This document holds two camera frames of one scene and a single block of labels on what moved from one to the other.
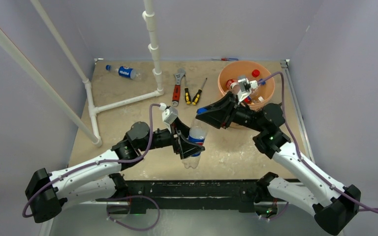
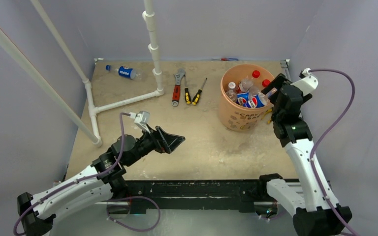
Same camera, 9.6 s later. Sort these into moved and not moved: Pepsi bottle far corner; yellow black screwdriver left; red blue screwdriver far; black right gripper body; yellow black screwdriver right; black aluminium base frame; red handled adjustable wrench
Moved: black right gripper body
Not moved: yellow black screwdriver left; Pepsi bottle far corner; red handled adjustable wrench; black aluminium base frame; red blue screwdriver far; yellow black screwdriver right
